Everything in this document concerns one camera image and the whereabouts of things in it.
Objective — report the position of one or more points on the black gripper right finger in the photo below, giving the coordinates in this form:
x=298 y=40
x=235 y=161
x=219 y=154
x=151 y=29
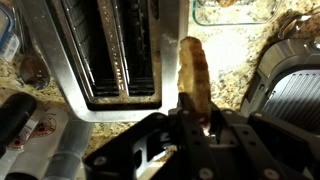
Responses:
x=266 y=150

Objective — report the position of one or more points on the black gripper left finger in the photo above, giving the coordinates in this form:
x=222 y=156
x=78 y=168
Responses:
x=193 y=150

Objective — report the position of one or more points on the toasted bread slice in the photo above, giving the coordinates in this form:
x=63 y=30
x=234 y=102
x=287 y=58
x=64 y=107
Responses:
x=193 y=66

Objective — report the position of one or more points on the stainless steel two-slot toaster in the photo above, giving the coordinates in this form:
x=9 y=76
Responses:
x=168 y=66

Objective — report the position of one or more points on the bread piece in dish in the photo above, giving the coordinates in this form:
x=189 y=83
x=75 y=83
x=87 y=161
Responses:
x=227 y=2

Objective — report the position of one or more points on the black panini grill press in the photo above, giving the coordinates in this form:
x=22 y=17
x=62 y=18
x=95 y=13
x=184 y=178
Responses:
x=293 y=93

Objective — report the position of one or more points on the grey tube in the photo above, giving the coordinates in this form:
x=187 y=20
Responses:
x=66 y=153

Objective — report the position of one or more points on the clear glass dish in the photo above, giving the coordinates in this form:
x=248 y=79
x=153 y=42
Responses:
x=233 y=22

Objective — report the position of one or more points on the dark metal spoon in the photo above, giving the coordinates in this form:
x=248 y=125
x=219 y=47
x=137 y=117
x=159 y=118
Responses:
x=33 y=71

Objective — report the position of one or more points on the black capped bottle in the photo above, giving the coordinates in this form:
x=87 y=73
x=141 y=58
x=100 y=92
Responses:
x=15 y=116

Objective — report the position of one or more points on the blue lidded plastic container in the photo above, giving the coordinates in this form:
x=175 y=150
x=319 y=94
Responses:
x=8 y=33

